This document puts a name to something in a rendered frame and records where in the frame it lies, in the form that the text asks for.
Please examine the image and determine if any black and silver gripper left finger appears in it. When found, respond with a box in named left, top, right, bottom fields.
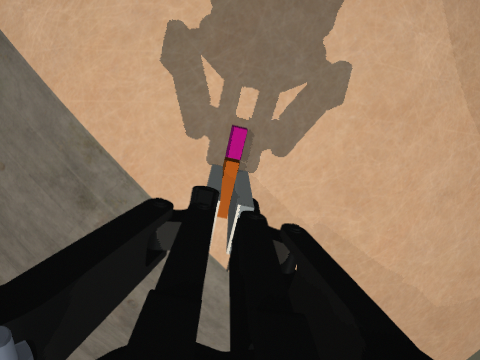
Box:
left=0, top=164, right=223, bottom=360

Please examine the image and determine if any orange rod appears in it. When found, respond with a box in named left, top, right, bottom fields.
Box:
left=217, top=157, right=240, bottom=219

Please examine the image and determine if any magenta rod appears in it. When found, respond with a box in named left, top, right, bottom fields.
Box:
left=225, top=125, right=248, bottom=160

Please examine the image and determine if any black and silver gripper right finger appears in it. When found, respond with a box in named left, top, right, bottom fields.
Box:
left=226, top=170, right=434, bottom=360

